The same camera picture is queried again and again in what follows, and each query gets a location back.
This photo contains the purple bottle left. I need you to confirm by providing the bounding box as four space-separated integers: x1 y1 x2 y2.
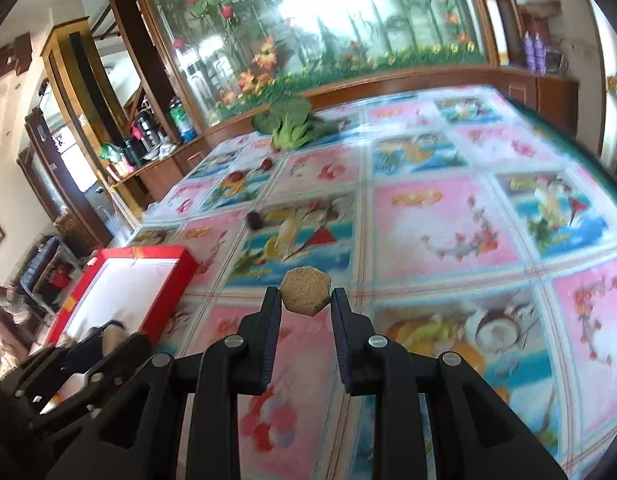
522 32 537 73

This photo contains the purple bottle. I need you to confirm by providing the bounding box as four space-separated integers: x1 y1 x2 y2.
522 32 537 73
533 32 547 75

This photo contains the green bok choy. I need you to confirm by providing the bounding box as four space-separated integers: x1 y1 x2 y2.
251 96 339 152

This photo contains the colourful fruit pattern tablecloth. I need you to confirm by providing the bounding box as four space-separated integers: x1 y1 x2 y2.
130 86 617 479

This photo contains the floral glass partition screen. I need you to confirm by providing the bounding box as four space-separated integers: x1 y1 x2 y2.
139 0 487 127

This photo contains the dark red date centre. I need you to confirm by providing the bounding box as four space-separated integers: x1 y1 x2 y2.
246 210 264 231

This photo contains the green plastic bottle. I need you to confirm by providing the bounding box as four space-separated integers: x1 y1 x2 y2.
168 96 198 143

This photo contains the purple bottle right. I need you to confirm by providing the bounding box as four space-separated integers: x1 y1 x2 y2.
533 32 547 75

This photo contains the black kettle on cabinet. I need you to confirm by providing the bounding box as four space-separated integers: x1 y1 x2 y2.
135 110 164 150

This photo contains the red box white interior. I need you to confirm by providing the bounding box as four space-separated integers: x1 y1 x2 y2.
45 246 198 344

